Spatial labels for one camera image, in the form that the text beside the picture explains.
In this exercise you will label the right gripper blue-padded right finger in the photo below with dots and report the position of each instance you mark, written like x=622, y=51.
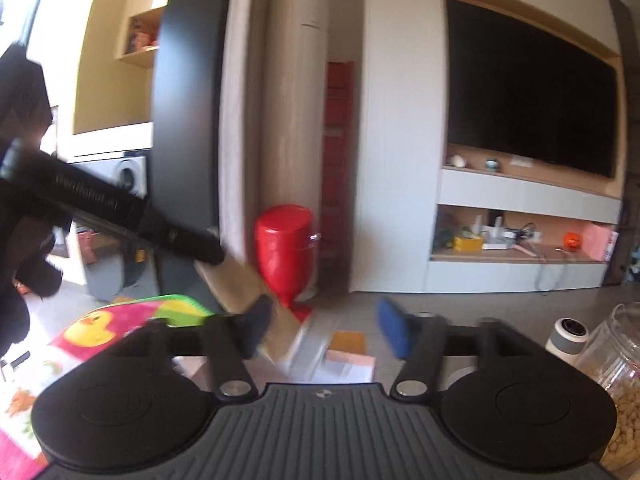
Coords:
x=420, y=342

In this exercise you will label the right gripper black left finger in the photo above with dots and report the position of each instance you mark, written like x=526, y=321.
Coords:
x=227, y=342

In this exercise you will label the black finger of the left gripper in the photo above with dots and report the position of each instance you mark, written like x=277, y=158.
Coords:
x=201, y=246

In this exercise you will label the cream tube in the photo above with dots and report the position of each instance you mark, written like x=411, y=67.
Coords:
x=296, y=348

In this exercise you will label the dark gloved left hand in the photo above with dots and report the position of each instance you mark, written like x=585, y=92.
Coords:
x=27, y=238

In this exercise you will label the pink cardboard box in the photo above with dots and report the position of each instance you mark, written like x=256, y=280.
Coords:
x=345, y=361

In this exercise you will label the washing machine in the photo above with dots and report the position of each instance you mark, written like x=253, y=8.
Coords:
x=117, y=265

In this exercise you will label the yellow toy box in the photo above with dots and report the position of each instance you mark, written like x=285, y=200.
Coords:
x=468, y=243

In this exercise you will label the white TV cabinet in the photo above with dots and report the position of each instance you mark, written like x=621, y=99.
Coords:
x=522, y=208

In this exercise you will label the black refrigerator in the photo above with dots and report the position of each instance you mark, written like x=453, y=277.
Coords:
x=185, y=112

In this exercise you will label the white thermos bottle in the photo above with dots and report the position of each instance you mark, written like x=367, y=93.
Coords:
x=567, y=339

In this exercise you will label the orange pumpkin toy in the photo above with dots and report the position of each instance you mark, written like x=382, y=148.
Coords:
x=572, y=241

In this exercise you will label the glass jar of peanuts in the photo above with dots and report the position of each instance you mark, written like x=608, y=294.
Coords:
x=611, y=358

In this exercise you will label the colourful cartoon play mat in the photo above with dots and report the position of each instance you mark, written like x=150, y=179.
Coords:
x=95, y=331

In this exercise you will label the white air conditioner tower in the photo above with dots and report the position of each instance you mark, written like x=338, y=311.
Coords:
x=296, y=60

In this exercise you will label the black television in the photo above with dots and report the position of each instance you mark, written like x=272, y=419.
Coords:
x=516, y=89

